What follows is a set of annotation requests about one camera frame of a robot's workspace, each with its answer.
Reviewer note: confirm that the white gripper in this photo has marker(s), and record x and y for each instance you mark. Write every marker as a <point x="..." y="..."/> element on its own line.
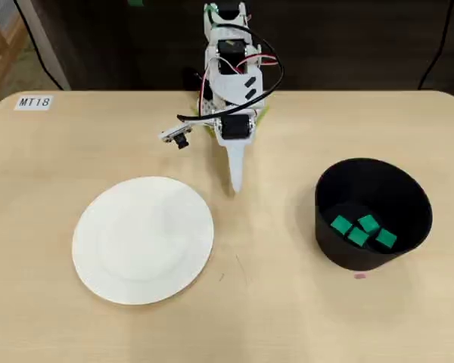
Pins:
<point x="234" y="128"/>

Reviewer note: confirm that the green cube block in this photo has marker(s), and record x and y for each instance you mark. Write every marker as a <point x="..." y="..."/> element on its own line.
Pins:
<point x="367" y="223"/>
<point x="386" y="238"/>
<point x="341" y="224"/>
<point x="357" y="236"/>

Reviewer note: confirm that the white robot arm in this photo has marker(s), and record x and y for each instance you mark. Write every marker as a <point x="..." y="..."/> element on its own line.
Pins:
<point x="231" y="87"/>

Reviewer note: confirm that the black pot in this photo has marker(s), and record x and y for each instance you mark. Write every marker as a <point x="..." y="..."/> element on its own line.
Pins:
<point x="336" y="246"/>

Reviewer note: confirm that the white paper plate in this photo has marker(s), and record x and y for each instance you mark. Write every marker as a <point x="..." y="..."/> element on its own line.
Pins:
<point x="136" y="264"/>

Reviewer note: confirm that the yellow-green tape strip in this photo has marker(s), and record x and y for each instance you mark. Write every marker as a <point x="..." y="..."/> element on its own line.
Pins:
<point x="264" y="114"/>
<point x="210" y="131"/>

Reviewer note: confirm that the small pink sticker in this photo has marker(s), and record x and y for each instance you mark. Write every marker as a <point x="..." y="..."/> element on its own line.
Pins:
<point x="360" y="276"/>

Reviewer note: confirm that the green tape piece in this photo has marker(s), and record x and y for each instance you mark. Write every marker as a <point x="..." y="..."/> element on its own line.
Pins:
<point x="136" y="2"/>

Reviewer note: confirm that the white MT18 label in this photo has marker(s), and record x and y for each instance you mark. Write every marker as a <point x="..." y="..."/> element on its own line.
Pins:
<point x="34" y="102"/>

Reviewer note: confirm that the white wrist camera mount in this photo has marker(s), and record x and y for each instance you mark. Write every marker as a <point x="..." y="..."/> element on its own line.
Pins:
<point x="174" y="134"/>

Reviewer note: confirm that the white partition post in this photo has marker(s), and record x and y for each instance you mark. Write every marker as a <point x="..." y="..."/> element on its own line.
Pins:
<point x="49" y="49"/>

